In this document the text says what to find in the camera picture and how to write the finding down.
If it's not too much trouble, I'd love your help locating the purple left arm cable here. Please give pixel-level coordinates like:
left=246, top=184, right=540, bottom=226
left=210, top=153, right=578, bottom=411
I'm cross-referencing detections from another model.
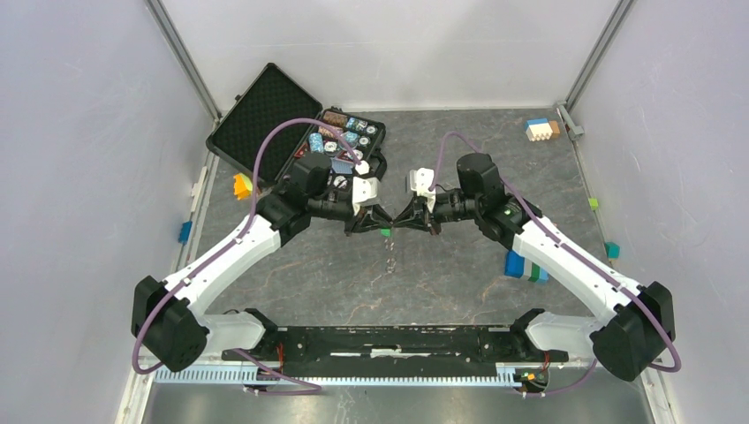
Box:
left=131, top=117, right=371, bottom=375

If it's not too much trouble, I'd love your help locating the black poker chip case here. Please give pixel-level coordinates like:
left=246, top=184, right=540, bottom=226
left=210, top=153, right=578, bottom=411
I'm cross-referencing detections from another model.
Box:
left=206, top=62, right=389, bottom=192

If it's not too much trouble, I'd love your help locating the small teal block right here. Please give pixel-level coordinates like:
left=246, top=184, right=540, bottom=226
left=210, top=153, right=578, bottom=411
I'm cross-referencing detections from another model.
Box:
left=604, top=241, right=620, bottom=260

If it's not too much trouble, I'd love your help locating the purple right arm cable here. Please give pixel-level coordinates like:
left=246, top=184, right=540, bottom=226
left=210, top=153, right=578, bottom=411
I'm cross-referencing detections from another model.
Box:
left=429, top=131, right=683, bottom=374

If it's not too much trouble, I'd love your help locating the blue white orange brick stack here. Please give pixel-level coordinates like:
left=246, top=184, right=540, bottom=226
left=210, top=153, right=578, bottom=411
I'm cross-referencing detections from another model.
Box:
left=525, top=118, right=561, bottom=141

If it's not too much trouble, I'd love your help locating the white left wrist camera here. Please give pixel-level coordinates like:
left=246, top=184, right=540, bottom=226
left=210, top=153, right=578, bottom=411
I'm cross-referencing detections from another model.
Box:
left=352, top=177, right=380, bottom=215

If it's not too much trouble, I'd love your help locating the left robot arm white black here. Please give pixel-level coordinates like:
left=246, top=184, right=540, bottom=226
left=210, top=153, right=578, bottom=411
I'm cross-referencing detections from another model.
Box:
left=131, top=153, right=392, bottom=375

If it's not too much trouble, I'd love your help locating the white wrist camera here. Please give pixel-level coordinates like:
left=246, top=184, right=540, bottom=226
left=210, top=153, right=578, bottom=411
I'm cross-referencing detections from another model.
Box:
left=407, top=168, right=436, bottom=212
left=352, top=177, right=380, bottom=215

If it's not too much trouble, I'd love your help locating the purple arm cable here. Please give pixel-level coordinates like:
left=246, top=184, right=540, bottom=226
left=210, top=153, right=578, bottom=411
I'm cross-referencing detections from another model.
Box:
left=131, top=117, right=371, bottom=375
left=429, top=131, right=683, bottom=374

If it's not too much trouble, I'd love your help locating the small blue block left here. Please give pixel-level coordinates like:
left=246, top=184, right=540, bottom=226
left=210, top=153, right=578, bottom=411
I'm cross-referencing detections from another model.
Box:
left=178, top=221, right=193, bottom=245

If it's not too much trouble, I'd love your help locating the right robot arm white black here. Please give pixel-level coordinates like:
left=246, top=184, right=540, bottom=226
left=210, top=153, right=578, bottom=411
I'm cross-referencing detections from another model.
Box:
left=394, top=153, right=683, bottom=382

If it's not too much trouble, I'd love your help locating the white toothed cable duct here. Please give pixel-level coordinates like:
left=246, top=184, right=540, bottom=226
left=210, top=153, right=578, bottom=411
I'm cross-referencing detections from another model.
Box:
left=154, top=362, right=521, bottom=389

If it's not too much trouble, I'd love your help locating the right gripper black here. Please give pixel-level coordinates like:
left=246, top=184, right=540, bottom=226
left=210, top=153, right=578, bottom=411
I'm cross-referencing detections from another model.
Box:
left=392, top=192, right=480, bottom=237

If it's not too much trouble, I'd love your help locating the orange yellow green brick stack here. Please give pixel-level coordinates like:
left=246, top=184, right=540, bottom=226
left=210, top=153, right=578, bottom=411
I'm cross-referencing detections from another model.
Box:
left=233, top=173, right=255, bottom=201

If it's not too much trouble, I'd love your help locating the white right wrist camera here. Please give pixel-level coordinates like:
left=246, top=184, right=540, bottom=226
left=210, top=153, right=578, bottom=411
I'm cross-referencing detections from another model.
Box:
left=407, top=168, right=436, bottom=212

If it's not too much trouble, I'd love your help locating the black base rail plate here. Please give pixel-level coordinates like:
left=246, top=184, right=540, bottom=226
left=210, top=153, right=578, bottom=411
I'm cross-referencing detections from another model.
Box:
left=249, top=325, right=569, bottom=377

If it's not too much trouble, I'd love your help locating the blue white green brick stack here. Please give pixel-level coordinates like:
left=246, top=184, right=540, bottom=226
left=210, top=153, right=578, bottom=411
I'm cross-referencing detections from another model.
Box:
left=503, top=251, right=549, bottom=284

